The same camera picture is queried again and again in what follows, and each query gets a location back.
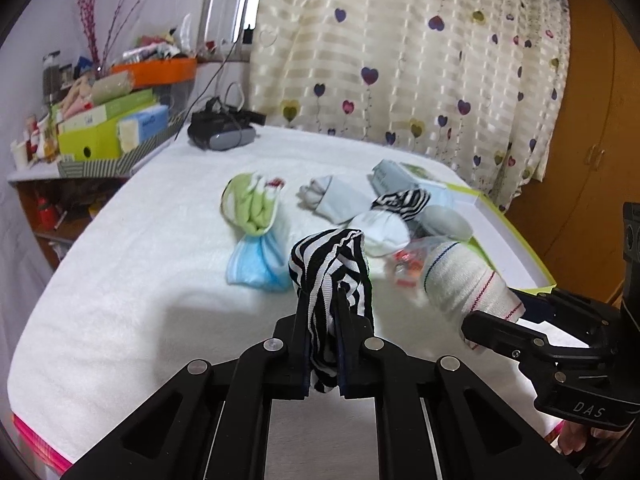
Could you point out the green white cloth bundle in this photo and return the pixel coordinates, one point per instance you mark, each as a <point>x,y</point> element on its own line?
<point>250,202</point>

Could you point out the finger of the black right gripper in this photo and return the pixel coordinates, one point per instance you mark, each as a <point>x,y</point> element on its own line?
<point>505,338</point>
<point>534,300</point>

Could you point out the heart patterned curtain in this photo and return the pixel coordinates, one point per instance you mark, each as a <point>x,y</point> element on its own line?
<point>474,84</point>

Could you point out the plastic bag with red items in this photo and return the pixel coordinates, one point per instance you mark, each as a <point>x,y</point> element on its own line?
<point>405,267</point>

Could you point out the wet wipes pack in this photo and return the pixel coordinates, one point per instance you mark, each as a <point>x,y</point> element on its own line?
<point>392,177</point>

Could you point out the green white shallow box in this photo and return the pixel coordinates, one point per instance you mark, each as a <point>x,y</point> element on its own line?
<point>502,244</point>

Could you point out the right hand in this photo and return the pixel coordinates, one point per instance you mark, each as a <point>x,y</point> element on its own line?
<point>573,436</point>

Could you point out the white sock pair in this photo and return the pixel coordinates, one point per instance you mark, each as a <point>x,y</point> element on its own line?
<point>383,232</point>

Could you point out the white sock with coloured stripes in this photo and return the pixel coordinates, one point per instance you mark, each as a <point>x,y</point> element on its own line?
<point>458,282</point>

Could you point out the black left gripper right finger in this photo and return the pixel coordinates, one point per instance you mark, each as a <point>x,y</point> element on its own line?
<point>436,420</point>

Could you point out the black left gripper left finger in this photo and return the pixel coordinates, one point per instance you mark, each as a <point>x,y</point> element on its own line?
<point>209,421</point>

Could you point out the black white striped sock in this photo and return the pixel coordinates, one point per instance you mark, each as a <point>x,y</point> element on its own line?
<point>329,269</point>
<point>407,204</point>

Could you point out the pink flower branches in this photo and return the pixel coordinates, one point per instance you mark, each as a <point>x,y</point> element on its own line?
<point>102,10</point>

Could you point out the lime green file box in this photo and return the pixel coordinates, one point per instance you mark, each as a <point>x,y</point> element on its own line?
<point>92,134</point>

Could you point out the light blue grey sock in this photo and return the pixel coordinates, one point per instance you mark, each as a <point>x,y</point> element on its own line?
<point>334,199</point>

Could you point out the blue tissue box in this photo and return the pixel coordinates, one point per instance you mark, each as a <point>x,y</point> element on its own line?
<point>136,128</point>

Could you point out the black VR headset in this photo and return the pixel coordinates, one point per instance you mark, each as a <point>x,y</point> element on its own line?
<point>220,127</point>

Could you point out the wooden wardrobe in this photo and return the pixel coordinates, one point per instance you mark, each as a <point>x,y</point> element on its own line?
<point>573,218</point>

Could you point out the round grey lidded container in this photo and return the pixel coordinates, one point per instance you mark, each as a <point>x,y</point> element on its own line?
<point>436,220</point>

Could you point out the orange tray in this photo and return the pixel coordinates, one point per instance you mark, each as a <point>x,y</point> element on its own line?
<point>159,72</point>

